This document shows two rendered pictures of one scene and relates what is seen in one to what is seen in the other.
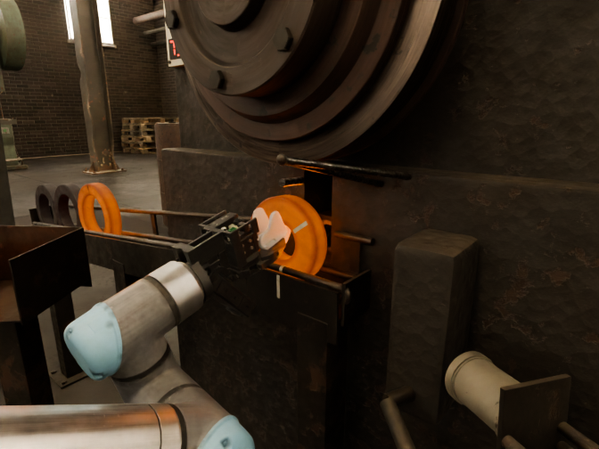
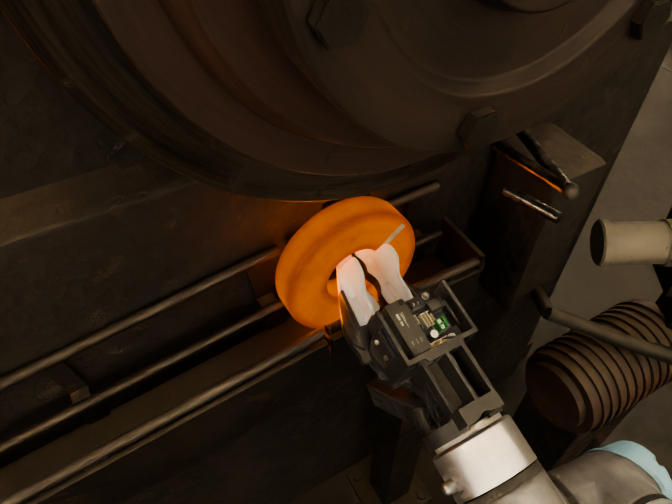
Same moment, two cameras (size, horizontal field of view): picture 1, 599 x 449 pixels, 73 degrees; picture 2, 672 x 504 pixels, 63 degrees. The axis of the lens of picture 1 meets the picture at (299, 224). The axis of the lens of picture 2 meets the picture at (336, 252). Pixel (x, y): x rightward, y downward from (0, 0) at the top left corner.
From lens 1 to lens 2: 0.69 m
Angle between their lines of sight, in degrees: 65
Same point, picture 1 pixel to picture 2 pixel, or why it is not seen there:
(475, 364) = (622, 232)
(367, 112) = not seen: hidden behind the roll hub
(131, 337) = not seen: outside the picture
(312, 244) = (410, 244)
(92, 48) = not seen: outside the picture
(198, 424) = (646, 482)
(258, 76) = (569, 89)
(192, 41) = (403, 60)
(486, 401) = (656, 251)
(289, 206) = (372, 222)
